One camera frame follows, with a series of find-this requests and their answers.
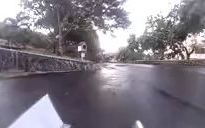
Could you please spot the small white roofed box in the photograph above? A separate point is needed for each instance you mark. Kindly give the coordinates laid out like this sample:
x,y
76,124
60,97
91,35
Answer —
x,y
82,47

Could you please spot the distant tree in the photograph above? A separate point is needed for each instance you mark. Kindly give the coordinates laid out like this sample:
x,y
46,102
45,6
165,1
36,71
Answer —
x,y
131,50

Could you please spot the grey asphalt road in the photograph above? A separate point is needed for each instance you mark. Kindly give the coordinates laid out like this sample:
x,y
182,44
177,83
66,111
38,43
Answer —
x,y
123,96

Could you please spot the large dark tree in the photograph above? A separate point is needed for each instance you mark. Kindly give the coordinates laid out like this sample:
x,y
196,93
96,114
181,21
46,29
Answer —
x,y
66,15

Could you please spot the robot's own part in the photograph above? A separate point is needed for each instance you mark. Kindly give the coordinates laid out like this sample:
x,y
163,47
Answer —
x,y
138,124
66,126

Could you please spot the group of trees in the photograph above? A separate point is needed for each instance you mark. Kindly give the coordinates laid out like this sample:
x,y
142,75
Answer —
x,y
170,31

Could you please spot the pale concrete kerb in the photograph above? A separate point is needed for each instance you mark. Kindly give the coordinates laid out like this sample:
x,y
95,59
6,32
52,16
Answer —
x,y
20,74

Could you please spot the bushes on slope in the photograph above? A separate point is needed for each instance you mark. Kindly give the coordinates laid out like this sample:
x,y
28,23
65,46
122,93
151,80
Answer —
x,y
20,36

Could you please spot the pale building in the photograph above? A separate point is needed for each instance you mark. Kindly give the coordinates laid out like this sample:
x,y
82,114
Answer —
x,y
203,50

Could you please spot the low wall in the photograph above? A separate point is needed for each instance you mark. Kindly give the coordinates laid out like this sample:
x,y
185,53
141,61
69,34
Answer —
x,y
176,62

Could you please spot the stone wall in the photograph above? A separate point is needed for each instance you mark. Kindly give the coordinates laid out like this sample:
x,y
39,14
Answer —
x,y
23,62

